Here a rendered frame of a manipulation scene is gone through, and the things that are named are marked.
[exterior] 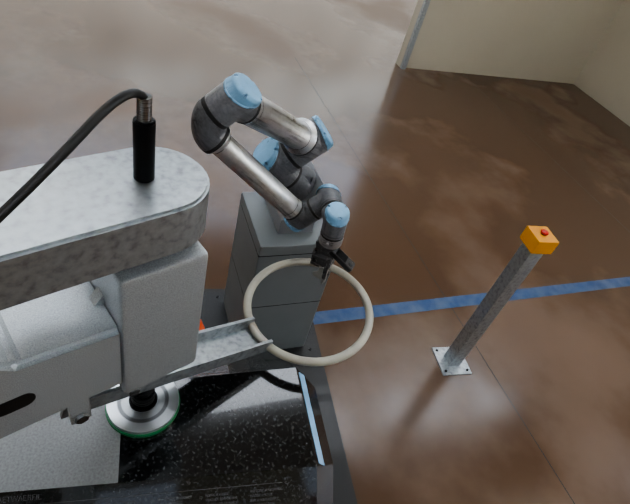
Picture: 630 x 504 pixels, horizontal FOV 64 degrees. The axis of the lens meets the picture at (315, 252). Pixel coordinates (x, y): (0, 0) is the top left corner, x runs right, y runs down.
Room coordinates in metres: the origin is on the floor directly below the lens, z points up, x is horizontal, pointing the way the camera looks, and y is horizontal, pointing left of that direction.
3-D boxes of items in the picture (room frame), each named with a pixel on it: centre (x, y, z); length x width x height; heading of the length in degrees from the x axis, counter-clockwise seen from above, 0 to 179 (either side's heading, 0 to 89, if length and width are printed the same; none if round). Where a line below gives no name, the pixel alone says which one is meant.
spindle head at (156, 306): (0.69, 0.41, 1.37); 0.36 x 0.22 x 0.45; 141
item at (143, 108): (0.75, 0.36, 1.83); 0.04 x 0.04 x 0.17
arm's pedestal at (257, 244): (1.89, 0.17, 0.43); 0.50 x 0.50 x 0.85; 31
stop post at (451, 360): (2.07, -1.02, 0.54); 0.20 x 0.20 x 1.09; 24
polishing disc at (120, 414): (0.75, 0.36, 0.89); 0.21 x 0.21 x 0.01
